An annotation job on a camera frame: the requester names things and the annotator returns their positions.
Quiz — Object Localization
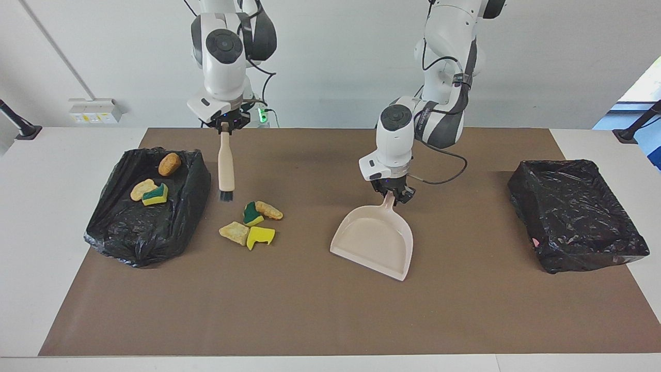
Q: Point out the beige hand brush black bristles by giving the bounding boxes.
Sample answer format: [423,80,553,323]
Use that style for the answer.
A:
[217,131,235,202]

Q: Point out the beige plastic dustpan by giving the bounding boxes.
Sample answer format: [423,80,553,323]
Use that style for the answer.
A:
[329,192,414,282]

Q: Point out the brown oval foam chunk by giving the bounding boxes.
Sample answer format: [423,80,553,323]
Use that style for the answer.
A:
[158,152,182,177]

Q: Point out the jagged green topped sponge piece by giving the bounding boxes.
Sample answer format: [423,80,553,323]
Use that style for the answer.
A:
[243,201,265,227]

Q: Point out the elongated tan foam chunk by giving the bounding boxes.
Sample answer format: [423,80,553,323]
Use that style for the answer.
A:
[255,200,284,221]

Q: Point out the curved yellow green sponge wedge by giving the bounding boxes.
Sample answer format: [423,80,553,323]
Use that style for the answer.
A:
[141,182,169,207]

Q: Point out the pale beige foam chunk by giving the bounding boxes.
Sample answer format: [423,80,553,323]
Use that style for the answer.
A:
[130,179,158,202]

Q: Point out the notched yellow sponge piece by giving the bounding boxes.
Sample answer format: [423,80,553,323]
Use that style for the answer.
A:
[246,226,276,251]

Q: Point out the black bagged bin pink spot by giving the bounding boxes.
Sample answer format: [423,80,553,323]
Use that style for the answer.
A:
[507,159,651,274]

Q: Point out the brown table mat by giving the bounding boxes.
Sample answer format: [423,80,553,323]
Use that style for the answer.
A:
[39,128,661,357]

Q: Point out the black clamp stand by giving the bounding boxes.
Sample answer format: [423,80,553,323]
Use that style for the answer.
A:
[0,99,43,141]
[612,100,661,144]

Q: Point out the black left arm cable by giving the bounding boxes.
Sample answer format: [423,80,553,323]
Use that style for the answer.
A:
[411,0,468,185]

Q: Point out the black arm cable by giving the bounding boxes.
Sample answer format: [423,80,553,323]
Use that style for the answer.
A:
[411,0,468,185]
[183,0,280,128]

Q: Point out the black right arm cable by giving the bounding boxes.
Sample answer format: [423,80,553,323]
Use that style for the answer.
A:
[183,0,280,128]

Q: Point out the white wall socket box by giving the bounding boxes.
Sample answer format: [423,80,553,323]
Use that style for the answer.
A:
[69,98,123,125]

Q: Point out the white wall conduit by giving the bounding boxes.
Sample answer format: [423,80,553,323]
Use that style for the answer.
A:
[20,0,97,100]

